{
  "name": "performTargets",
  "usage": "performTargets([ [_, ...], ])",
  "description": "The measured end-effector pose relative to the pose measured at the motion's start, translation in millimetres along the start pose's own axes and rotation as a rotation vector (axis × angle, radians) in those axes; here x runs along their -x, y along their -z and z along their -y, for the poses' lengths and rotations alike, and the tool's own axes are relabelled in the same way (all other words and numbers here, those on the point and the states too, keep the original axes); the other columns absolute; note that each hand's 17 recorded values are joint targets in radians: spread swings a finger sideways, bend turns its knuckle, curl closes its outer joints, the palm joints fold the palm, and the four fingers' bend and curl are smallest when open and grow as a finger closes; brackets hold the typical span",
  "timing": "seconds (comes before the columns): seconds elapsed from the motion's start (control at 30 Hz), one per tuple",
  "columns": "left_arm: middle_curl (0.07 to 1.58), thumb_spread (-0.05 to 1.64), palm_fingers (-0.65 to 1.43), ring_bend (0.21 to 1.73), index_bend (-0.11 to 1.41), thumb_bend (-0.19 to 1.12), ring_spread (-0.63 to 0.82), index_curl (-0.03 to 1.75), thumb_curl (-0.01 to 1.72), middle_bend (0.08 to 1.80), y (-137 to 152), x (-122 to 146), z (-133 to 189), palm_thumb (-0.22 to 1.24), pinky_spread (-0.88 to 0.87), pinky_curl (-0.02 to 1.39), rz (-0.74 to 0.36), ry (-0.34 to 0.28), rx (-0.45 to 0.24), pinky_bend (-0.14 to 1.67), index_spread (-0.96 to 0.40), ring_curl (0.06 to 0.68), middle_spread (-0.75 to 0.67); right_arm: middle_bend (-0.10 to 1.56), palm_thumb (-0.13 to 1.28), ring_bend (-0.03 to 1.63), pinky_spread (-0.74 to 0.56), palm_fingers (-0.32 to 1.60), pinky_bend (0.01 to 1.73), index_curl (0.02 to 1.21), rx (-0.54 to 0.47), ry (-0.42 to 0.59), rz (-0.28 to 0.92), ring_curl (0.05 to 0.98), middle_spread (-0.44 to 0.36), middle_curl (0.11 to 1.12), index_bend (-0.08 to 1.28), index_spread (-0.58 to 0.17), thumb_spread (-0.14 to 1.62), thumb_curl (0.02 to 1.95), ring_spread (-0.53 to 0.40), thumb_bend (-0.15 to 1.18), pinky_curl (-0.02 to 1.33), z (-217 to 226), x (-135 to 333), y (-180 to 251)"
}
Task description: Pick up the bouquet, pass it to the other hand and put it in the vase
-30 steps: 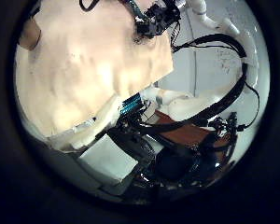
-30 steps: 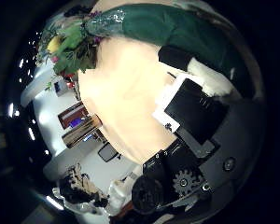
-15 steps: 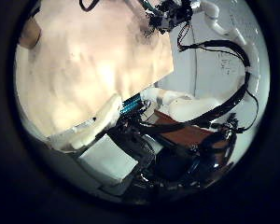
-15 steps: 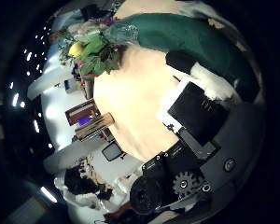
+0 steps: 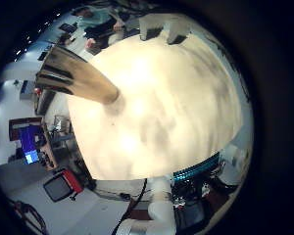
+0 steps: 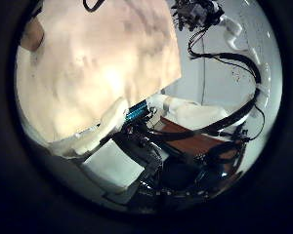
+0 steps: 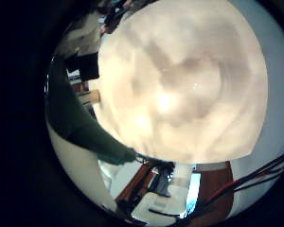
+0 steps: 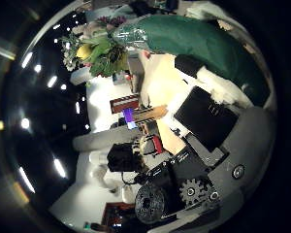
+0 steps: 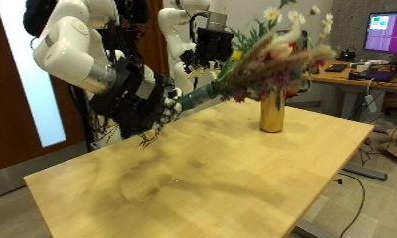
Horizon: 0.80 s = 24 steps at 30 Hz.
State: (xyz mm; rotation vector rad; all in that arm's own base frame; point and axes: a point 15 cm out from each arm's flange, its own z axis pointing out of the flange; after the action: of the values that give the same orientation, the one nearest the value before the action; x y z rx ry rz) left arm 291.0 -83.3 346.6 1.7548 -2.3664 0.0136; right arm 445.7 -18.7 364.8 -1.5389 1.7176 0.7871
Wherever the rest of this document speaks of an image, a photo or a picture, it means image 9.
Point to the mixed flower bouquet green stem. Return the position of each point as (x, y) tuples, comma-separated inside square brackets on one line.
[(273, 62)]

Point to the gold cylindrical vase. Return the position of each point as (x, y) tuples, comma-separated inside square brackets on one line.
[(271, 115)]

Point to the brown wooden door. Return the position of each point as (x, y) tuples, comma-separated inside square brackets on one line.
[(13, 99)]

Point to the wooden office desk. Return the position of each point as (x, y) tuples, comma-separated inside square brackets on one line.
[(334, 77)]

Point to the person in dark clothes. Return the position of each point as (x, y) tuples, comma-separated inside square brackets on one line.
[(36, 16)]

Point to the white power strip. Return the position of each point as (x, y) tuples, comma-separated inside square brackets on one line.
[(370, 103)]

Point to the computer monitor purple screen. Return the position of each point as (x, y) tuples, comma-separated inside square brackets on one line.
[(390, 33)]

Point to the grey table frame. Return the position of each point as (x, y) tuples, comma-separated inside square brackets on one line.
[(365, 172)]

